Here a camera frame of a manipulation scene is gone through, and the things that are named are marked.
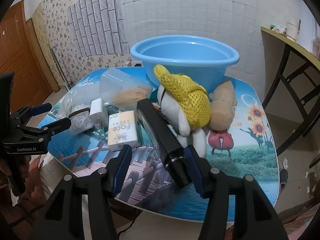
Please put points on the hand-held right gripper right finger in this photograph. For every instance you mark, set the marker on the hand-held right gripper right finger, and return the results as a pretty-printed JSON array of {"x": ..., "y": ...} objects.
[{"x": 193, "y": 167}]

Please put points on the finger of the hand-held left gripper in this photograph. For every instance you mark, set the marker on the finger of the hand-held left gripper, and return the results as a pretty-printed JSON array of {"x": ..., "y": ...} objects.
[
  {"x": 40, "y": 108},
  {"x": 60, "y": 123}
]

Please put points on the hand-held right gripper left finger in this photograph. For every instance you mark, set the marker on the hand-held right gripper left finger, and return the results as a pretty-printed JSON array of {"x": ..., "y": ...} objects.
[{"x": 123, "y": 165}]

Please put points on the yellow white tissue packet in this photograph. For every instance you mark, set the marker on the yellow white tissue packet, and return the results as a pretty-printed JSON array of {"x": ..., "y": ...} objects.
[{"x": 123, "y": 130}]

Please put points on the white charger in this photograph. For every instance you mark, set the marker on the white charger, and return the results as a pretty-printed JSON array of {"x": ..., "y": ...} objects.
[{"x": 98, "y": 112}]

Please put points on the black rectangular box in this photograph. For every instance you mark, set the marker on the black rectangular box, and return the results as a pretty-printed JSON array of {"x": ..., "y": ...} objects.
[{"x": 160, "y": 135}]

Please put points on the white plush toy yellow hat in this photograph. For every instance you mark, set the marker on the white plush toy yellow hat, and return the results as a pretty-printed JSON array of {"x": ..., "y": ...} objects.
[{"x": 172, "y": 110}]

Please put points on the tan plush bear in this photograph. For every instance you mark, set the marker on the tan plush bear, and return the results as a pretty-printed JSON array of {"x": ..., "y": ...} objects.
[{"x": 222, "y": 110}]

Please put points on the clear toothpick container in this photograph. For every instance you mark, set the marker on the clear toothpick container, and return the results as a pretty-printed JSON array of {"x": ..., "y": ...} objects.
[{"x": 120, "y": 85}]

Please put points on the blue plastic basin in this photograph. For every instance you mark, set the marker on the blue plastic basin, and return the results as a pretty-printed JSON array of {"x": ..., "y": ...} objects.
[{"x": 187, "y": 52}]

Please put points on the metal bar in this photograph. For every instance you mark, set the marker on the metal bar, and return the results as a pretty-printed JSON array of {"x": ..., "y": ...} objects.
[{"x": 58, "y": 67}]

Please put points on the dark speckled packet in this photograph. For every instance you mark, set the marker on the dark speckled packet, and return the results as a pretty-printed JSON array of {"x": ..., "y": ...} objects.
[{"x": 113, "y": 109}]

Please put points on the wooden door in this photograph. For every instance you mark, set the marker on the wooden door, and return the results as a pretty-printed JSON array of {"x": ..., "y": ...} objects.
[{"x": 17, "y": 42}]

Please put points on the grey slipper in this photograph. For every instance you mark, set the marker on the grey slipper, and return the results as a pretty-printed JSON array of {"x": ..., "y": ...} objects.
[{"x": 283, "y": 182}]

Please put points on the side table with black legs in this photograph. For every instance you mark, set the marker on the side table with black legs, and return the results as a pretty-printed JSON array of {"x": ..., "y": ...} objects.
[{"x": 275, "y": 45}]

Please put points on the small white item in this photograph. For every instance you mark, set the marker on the small white item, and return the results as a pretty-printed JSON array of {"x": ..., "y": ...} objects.
[{"x": 278, "y": 29}]

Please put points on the white jar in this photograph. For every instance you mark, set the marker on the white jar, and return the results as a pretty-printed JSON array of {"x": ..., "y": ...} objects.
[{"x": 292, "y": 30}]

